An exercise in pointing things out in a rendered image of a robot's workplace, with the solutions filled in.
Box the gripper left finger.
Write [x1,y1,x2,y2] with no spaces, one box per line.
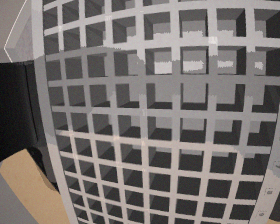
[0,60,57,183]

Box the grey well plate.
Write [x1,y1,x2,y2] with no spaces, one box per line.
[31,0,280,224]

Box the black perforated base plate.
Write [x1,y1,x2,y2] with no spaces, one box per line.
[26,147,60,194]

